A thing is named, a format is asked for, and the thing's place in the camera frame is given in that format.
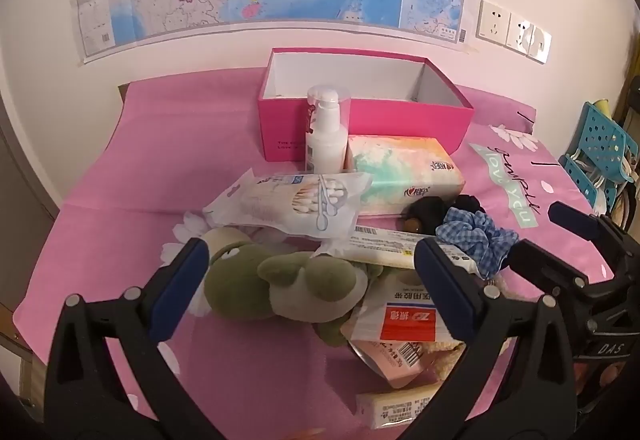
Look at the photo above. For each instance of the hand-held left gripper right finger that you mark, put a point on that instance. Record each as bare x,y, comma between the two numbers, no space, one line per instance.
445,290

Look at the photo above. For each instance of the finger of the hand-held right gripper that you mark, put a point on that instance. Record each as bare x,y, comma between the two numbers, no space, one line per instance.
545,267
575,220

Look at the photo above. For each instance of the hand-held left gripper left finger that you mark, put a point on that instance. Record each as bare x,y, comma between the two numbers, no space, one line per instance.
182,290

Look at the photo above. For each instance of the blue gingham scrunchie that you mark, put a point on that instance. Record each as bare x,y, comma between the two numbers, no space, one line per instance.
470,235

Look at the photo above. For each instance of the pink spout pouch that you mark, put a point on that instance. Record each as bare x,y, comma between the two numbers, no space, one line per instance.
390,362

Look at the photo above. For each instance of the green plush toy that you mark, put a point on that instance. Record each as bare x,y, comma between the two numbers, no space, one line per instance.
300,285

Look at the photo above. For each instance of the pink cardboard box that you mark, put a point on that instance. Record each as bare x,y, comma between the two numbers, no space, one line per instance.
400,119

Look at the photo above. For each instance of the white packet with red label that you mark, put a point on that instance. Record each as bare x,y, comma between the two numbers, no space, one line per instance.
395,320

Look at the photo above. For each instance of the beige fluffy cloth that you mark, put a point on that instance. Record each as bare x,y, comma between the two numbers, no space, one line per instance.
447,360

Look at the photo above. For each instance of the long white tube package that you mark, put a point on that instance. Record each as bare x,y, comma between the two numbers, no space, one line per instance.
380,247

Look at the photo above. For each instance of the blue plastic basket rack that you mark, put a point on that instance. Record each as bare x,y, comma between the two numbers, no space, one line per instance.
600,134

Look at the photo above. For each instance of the cream yellow packet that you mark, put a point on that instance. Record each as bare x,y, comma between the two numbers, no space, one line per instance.
395,407

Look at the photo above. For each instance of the pastel tissue pack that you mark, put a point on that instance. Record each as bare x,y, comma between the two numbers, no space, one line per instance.
400,169

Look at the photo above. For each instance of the cotton swab bag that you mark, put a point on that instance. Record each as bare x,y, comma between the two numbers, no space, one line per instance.
280,205

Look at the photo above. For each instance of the pink floral blanket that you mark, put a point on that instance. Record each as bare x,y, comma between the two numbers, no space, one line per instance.
150,144

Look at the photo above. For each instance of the white pump lotion bottle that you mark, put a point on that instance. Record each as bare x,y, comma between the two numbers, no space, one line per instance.
325,144

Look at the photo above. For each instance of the white wall socket with switches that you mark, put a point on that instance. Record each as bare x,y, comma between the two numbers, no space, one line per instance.
529,38

